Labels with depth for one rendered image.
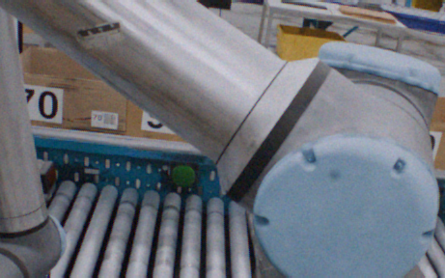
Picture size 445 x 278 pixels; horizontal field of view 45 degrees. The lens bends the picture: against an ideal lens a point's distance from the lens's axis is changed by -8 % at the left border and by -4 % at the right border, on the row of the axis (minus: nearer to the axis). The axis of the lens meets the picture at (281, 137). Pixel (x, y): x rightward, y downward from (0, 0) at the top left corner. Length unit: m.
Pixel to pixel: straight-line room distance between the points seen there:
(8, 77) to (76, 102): 0.92
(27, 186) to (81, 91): 0.87
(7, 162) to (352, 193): 0.53
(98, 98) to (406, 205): 1.34
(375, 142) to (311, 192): 0.06
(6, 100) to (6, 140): 0.06
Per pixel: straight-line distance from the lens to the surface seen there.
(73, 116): 1.72
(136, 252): 1.43
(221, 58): 0.47
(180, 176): 1.66
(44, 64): 2.00
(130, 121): 1.69
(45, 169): 1.07
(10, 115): 0.80
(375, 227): 0.44
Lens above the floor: 1.58
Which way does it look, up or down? 22 degrees down
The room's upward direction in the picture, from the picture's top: 10 degrees clockwise
